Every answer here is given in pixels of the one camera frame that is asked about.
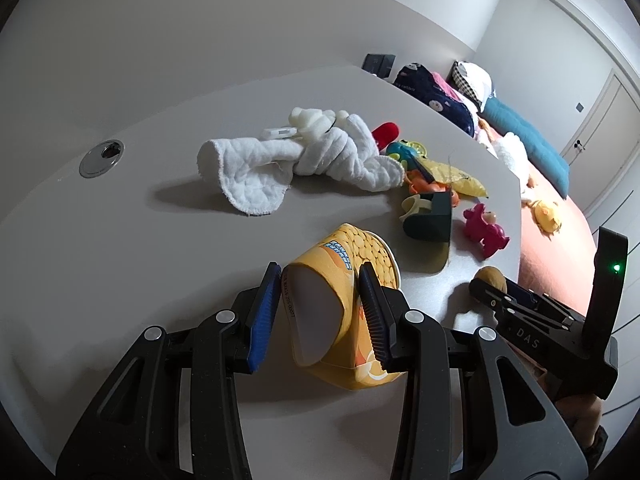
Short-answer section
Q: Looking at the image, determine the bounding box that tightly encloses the white quilted cloth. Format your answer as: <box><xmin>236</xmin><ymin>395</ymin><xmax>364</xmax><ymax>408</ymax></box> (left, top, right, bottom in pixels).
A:
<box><xmin>196</xmin><ymin>112</ymin><xmax>406</xmax><ymax>217</ymax></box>

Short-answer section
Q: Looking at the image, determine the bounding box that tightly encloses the pale yellow plastic clip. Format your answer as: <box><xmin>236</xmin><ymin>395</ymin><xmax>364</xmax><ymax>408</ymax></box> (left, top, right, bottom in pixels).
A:
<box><xmin>399</xmin><ymin>195</ymin><xmax>431</xmax><ymax>221</ymax></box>

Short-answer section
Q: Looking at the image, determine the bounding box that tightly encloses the small brown ball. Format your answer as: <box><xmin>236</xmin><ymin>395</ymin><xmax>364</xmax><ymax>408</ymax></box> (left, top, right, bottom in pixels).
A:
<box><xmin>472</xmin><ymin>266</ymin><xmax>509</xmax><ymax>293</ymax></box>

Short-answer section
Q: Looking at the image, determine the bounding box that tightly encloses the teal cushion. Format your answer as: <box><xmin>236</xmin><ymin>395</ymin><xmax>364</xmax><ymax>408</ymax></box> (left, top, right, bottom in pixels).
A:
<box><xmin>481</xmin><ymin>96</ymin><xmax>571</xmax><ymax>198</ymax></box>

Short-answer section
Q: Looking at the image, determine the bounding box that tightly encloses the yellow paper cup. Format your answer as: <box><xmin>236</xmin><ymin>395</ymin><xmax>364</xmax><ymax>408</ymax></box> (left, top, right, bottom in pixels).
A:
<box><xmin>282</xmin><ymin>222</ymin><xmax>403</xmax><ymax>392</ymax></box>

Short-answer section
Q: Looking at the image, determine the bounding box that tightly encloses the yellow plastic wrapper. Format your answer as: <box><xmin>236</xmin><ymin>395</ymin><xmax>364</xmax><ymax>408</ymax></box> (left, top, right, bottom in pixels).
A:
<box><xmin>417</xmin><ymin>156</ymin><xmax>488</xmax><ymax>198</ymax></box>

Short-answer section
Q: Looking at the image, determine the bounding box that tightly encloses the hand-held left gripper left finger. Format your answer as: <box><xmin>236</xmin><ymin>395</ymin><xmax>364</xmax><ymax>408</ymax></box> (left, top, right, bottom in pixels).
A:
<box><xmin>54</xmin><ymin>261</ymin><xmax>283</xmax><ymax>480</ymax></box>

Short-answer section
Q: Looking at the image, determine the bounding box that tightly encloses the small white plush toy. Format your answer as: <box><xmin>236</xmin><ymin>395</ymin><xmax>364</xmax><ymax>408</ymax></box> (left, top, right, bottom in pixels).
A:
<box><xmin>289</xmin><ymin>106</ymin><xmax>347</xmax><ymax>137</ymax></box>

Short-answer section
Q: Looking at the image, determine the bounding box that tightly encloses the teal plastic toy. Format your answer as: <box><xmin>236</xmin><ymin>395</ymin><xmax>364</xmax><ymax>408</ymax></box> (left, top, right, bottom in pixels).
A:
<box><xmin>386</xmin><ymin>140</ymin><xmax>429</xmax><ymax>166</ymax></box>

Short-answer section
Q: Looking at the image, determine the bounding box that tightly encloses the red plush heart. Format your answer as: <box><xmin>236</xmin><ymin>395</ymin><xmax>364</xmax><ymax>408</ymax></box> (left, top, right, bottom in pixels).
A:
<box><xmin>371</xmin><ymin>121</ymin><xmax>401</xmax><ymax>149</ymax></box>

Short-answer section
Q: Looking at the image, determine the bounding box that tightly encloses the bed with orange sheet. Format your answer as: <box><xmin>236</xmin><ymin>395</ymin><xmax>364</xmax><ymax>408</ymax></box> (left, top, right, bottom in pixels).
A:
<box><xmin>477</xmin><ymin>117</ymin><xmax>601</xmax><ymax>318</ymax></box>

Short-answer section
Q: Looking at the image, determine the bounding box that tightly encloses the pink cloth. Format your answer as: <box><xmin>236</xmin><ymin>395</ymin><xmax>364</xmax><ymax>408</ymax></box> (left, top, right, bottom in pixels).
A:
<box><xmin>431</xmin><ymin>71</ymin><xmax>468</xmax><ymax>106</ymax></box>

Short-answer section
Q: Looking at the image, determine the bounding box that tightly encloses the yellow plush chick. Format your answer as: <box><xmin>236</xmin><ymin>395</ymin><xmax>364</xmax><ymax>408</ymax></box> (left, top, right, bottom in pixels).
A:
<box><xmin>530</xmin><ymin>199</ymin><xmax>563</xmax><ymax>235</ymax></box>

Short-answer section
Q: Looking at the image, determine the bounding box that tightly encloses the person's right hand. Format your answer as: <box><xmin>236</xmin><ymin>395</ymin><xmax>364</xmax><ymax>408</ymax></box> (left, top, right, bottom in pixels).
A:
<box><xmin>554</xmin><ymin>392</ymin><xmax>609</xmax><ymax>468</ymax></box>

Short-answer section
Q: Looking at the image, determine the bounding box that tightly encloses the pink toy dog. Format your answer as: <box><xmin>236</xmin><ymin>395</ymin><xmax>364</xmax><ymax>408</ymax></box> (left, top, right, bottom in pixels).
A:
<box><xmin>462</xmin><ymin>202</ymin><xmax>511</xmax><ymax>259</ymax></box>

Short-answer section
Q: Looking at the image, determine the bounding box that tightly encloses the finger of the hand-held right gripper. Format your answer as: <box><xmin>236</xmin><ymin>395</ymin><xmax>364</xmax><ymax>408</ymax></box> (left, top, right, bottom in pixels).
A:
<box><xmin>506</xmin><ymin>280</ymin><xmax>585</xmax><ymax>324</ymax></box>
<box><xmin>469</xmin><ymin>278</ymin><xmax>522</xmax><ymax>319</ymax></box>

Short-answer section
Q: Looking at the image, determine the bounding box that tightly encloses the orange plastic toy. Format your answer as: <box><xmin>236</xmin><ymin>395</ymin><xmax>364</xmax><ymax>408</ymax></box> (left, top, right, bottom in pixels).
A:
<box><xmin>404</xmin><ymin>170</ymin><xmax>460</xmax><ymax>208</ymax></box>

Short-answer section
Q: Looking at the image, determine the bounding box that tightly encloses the checked pillow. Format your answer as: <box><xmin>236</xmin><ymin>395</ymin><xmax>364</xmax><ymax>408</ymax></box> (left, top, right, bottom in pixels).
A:
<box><xmin>447</xmin><ymin>60</ymin><xmax>495</xmax><ymax>111</ymax></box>

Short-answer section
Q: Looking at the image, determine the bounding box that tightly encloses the white door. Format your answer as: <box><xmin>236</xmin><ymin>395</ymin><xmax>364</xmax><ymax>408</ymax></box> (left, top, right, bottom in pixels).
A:
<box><xmin>560</xmin><ymin>72</ymin><xmax>640</xmax><ymax>211</ymax></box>

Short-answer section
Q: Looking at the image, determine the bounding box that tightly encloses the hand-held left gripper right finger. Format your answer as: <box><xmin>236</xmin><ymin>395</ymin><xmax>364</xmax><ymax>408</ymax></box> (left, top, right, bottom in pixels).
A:
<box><xmin>359</xmin><ymin>261</ymin><xmax>590</xmax><ymax>480</ymax></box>

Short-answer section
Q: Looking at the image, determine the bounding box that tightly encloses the dark green box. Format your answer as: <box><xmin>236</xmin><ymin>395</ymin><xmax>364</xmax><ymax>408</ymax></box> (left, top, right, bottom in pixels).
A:
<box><xmin>403</xmin><ymin>191</ymin><xmax>453</xmax><ymax>243</ymax></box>

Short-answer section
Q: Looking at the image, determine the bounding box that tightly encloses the white plush goose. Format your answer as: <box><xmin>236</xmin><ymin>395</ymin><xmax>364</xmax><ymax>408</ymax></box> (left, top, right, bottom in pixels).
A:
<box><xmin>492</xmin><ymin>131</ymin><xmax>533</xmax><ymax>196</ymax></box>

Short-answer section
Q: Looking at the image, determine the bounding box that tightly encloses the silver cable grommet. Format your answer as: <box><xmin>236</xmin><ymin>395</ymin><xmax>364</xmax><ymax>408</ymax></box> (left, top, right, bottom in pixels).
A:
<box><xmin>79</xmin><ymin>139</ymin><xmax>125</xmax><ymax>178</ymax></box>

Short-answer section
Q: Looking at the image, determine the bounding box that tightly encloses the navy printed blanket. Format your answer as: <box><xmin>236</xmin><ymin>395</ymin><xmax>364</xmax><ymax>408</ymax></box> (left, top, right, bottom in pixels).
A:
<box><xmin>393</xmin><ymin>62</ymin><xmax>478</xmax><ymax>137</ymax></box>

